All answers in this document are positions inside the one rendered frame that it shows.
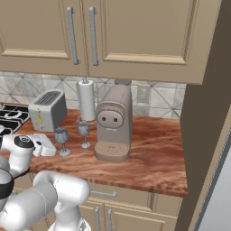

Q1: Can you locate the grey drawer handle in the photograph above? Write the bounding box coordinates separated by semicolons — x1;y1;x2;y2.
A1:
89;189;118;199

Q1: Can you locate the beige coffee machine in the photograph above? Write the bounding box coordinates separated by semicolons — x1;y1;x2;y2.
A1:
93;79;134;163

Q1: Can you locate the wide beige upper cupboard door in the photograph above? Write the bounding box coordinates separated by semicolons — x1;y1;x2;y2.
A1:
80;0;224;86

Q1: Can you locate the white paper towel roll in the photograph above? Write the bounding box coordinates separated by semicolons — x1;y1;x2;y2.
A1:
76;78;97;123

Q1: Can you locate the grey cupboard handle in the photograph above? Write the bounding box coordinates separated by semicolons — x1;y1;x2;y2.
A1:
88;6;100;67
65;6;81;66
106;208;115;231
94;206;102;231

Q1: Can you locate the beige drawer front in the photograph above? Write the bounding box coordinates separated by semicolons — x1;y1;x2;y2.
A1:
86;181;155;212

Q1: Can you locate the black gas hob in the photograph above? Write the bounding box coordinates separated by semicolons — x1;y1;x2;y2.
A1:
0;103;32;137

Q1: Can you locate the grey upper cupboard handle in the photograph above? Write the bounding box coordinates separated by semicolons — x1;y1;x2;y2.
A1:
88;6;100;67
65;6;81;66

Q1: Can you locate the beige lower cupboard door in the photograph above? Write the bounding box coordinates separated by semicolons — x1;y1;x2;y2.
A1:
103;207;179;231
76;203;106;231

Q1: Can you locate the grey fridge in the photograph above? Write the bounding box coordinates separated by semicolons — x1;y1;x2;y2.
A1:
194;127;231;231

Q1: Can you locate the silver toaster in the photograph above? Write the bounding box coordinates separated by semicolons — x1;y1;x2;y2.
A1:
28;88;69;133

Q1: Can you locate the grey wine glass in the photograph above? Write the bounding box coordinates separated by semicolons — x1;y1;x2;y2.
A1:
54;127;72;157
77;120;92;150

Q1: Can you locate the beige wall socket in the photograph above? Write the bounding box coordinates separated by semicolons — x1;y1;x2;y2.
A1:
136;84;152;105

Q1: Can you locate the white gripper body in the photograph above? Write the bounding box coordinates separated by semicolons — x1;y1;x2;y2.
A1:
30;133;58;158

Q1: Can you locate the grey lower cupboard handle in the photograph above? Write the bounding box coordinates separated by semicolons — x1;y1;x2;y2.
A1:
106;208;115;231
94;206;102;231

